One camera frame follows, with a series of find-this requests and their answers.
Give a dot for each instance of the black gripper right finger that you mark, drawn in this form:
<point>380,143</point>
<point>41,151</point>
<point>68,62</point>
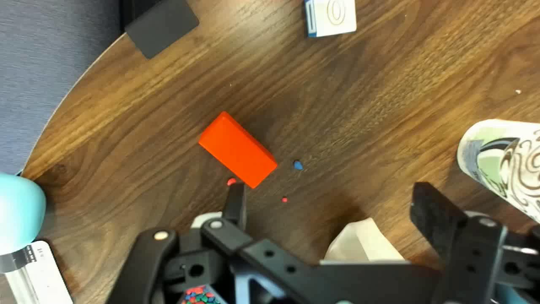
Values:
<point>439,220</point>

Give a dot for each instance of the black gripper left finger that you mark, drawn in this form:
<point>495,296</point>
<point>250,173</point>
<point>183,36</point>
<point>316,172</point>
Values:
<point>235,204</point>

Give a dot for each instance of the patterned paper cup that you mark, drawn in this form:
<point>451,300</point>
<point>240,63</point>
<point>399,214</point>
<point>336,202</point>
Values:
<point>507,163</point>

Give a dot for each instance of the small red dot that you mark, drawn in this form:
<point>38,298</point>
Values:
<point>286,200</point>
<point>232,182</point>

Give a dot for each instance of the orange red block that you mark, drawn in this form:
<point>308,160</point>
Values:
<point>239,150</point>

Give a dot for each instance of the small blue dot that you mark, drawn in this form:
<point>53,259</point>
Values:
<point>298,166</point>

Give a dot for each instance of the small wooden block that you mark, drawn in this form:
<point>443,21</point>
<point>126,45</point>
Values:
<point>331,18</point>

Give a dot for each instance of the teal ball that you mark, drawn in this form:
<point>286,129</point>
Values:
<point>19,212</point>

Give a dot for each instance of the dark grey sofa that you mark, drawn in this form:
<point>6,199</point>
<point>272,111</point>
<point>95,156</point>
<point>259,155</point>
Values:
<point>45,68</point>

